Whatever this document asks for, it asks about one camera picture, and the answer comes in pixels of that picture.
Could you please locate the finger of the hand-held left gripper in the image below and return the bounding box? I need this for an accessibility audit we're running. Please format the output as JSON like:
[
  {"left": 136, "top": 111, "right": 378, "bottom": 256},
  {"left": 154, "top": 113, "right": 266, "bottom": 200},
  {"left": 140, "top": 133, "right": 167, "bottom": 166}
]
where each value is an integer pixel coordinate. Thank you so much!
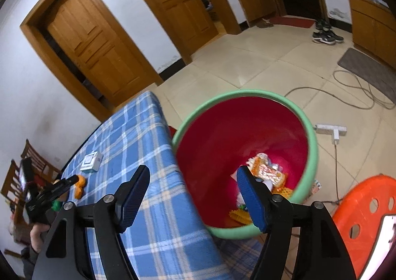
[{"left": 51, "top": 175, "right": 79, "bottom": 193}]

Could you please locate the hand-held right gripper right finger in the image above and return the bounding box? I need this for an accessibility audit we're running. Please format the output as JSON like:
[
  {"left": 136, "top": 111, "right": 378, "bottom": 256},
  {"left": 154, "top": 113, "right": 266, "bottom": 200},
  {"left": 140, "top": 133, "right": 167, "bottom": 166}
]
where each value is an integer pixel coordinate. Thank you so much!
[{"left": 236, "top": 165, "right": 358, "bottom": 280}]

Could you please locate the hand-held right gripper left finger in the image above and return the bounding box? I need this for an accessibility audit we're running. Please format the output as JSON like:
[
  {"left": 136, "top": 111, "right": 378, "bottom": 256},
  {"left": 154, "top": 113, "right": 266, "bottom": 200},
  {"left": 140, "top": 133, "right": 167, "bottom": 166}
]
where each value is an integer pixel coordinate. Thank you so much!
[{"left": 31, "top": 165, "right": 151, "bottom": 280}]

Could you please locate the orange snack packet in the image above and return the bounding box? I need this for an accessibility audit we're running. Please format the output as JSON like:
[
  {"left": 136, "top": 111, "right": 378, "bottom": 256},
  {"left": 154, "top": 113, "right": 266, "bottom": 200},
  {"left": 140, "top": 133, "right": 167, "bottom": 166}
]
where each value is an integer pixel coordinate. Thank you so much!
[{"left": 246, "top": 153, "right": 288, "bottom": 189}]

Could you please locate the red bin with green rim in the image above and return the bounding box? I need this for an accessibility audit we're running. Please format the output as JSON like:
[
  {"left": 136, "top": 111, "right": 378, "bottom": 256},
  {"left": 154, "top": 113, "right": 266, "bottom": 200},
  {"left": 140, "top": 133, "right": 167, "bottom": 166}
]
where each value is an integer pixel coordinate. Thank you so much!
[{"left": 172, "top": 90, "right": 319, "bottom": 240}]

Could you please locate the person's left hand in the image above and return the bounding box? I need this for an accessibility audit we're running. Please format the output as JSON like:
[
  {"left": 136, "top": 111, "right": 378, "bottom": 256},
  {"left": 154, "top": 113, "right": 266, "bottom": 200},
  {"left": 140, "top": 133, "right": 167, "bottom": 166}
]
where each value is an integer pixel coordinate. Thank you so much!
[{"left": 30, "top": 223, "right": 51, "bottom": 253}]

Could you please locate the small white printed box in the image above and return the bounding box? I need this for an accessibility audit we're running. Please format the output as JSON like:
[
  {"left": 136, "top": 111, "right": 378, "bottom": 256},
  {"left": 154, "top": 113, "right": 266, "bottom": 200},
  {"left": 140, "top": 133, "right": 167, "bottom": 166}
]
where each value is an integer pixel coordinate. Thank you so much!
[{"left": 80, "top": 152, "right": 103, "bottom": 174}]

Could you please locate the blue plaid tablecloth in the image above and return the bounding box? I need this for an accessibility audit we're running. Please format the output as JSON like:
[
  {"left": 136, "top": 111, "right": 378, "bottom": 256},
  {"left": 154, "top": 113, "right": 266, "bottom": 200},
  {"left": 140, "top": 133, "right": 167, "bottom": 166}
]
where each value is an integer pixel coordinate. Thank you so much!
[{"left": 52, "top": 91, "right": 267, "bottom": 280}]

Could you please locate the wooden chair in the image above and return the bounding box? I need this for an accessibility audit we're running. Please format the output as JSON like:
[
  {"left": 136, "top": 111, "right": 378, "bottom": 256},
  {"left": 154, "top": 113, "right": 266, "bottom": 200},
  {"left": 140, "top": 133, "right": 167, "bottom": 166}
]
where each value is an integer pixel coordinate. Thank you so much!
[
  {"left": 20, "top": 139, "right": 61, "bottom": 175},
  {"left": 1, "top": 159, "right": 25, "bottom": 203}
]

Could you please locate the white power strip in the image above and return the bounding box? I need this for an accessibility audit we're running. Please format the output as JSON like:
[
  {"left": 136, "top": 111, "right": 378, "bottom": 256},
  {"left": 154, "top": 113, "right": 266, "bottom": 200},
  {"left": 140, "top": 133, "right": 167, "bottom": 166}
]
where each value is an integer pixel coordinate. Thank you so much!
[{"left": 315, "top": 124, "right": 347, "bottom": 136}]

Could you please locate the orange plastic stool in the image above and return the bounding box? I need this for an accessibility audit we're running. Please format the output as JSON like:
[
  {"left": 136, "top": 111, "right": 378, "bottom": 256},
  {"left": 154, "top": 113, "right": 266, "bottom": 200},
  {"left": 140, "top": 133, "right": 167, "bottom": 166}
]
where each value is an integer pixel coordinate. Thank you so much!
[{"left": 331, "top": 175, "right": 396, "bottom": 279}]

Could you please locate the pale pink object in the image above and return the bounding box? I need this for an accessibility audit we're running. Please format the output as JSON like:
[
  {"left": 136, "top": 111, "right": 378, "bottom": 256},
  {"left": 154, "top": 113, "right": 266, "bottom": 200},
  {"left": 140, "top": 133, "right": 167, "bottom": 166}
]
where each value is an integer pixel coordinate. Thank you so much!
[{"left": 360, "top": 215, "right": 396, "bottom": 280}]

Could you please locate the grey floor mat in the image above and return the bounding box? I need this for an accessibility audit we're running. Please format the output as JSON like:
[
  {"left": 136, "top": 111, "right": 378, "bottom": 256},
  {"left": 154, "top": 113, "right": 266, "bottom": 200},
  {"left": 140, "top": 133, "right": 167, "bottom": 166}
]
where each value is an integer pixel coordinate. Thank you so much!
[{"left": 337, "top": 48, "right": 396, "bottom": 104}]

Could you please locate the red floor mat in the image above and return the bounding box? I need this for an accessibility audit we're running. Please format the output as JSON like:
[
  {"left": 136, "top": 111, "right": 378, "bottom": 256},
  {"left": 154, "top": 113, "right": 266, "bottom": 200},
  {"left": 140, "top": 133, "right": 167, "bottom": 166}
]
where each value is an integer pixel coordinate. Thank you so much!
[{"left": 272, "top": 15, "right": 315, "bottom": 28}]

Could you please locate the wooden cabinet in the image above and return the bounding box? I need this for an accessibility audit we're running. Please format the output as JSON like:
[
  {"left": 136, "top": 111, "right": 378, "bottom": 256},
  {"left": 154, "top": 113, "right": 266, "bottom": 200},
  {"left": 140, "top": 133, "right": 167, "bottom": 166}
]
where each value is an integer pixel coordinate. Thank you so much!
[{"left": 347, "top": 0, "right": 396, "bottom": 65}]

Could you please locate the white charger cable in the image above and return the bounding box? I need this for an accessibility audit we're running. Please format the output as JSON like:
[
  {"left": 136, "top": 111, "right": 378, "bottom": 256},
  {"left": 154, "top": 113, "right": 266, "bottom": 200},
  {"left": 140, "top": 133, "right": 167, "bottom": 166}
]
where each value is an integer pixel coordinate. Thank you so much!
[{"left": 322, "top": 144, "right": 342, "bottom": 206}]

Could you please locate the grey floor cable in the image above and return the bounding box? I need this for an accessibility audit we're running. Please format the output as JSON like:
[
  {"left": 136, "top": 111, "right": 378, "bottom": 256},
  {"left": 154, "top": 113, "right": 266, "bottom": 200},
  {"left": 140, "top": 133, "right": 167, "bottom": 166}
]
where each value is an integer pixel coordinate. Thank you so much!
[{"left": 285, "top": 70, "right": 393, "bottom": 110}]

